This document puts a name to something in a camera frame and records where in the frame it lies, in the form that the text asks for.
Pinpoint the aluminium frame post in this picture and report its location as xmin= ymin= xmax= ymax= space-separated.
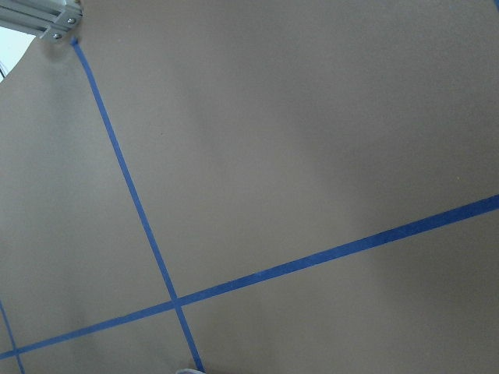
xmin=1 ymin=0 xmax=83 ymax=42

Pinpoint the pink and grey towel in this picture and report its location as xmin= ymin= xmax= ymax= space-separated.
xmin=175 ymin=368 xmax=204 ymax=374

